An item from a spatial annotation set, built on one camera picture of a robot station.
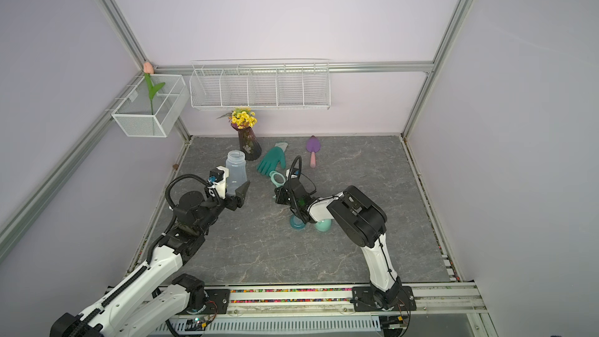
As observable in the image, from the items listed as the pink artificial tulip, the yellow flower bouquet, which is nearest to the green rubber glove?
the yellow flower bouquet

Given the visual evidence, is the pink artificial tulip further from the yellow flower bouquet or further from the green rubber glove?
the green rubber glove

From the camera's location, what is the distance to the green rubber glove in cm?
107
